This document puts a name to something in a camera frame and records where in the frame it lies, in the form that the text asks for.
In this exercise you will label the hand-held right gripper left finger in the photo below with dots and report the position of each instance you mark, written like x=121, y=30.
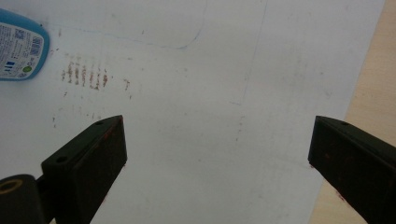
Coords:
x=87, y=168

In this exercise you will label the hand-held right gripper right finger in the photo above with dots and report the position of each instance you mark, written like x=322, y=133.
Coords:
x=358, y=168

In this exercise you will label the blue bottle with white label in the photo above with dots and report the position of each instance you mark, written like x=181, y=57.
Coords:
x=21, y=49

